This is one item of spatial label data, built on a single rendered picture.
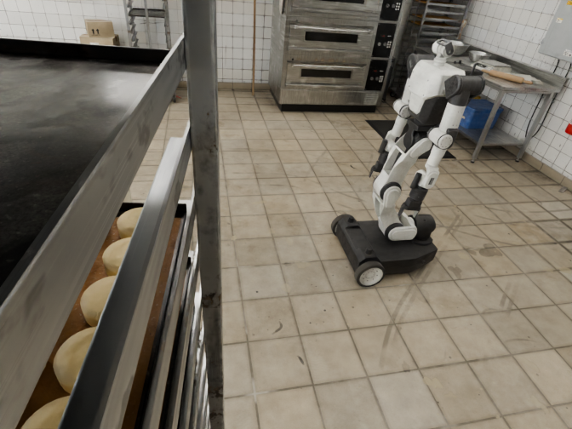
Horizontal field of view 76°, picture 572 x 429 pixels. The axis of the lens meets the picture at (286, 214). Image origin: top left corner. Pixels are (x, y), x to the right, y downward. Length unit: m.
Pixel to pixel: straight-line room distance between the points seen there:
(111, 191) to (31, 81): 0.20
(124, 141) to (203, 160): 0.25
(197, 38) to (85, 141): 0.19
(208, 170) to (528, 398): 2.24
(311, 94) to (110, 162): 5.12
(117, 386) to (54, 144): 0.13
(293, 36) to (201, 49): 4.61
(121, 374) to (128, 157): 0.10
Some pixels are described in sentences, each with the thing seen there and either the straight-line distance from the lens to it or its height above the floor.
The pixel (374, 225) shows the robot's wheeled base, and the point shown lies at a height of 0.17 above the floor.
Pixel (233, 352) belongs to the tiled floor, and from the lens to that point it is 2.13.
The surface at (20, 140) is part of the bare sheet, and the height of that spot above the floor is 1.67.
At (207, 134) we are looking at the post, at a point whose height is 1.60.
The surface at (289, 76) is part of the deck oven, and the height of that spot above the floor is 0.50.
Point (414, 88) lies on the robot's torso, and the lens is 2.25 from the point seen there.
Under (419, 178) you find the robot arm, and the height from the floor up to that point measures 0.81.
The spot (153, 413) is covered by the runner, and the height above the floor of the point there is 1.51.
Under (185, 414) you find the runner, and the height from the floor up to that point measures 1.34.
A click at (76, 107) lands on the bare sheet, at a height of 1.67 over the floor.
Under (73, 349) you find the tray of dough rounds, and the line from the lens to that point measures 0.34.
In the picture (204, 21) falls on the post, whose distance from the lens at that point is 0.40.
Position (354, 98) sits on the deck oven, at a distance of 5.49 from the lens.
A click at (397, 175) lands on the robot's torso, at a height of 0.72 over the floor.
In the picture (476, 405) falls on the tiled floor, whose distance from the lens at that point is 2.30.
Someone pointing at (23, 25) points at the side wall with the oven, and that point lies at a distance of 6.32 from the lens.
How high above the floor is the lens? 1.77
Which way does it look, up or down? 35 degrees down
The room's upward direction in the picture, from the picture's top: 6 degrees clockwise
